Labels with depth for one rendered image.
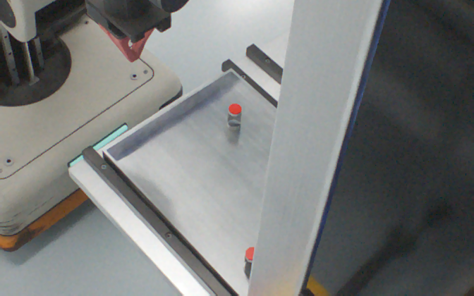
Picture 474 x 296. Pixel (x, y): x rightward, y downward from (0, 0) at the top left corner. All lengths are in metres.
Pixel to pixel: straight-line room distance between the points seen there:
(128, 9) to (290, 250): 0.41
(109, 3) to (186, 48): 1.59
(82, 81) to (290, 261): 1.46
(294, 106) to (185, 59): 1.98
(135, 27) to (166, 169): 0.31
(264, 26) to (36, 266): 1.09
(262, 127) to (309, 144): 0.69
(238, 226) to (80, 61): 1.10
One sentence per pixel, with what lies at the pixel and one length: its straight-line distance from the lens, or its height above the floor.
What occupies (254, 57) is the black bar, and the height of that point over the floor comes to 0.89.
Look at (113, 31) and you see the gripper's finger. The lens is 1.03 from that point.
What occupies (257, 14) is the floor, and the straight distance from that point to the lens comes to 2.71.
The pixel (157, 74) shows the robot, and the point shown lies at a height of 0.28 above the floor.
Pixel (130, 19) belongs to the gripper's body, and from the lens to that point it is 1.02.
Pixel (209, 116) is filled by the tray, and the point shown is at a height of 0.88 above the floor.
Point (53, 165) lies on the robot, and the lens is 2.01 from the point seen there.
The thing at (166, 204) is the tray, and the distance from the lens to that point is 1.21.
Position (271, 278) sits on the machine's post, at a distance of 0.81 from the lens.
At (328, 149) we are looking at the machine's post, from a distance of 0.59.
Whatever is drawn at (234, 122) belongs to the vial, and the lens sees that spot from 1.27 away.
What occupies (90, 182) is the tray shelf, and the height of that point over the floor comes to 0.88.
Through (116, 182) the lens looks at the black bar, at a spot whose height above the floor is 0.90.
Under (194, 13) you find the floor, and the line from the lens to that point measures 2.70.
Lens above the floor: 1.91
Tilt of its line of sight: 54 degrees down
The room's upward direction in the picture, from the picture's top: 6 degrees clockwise
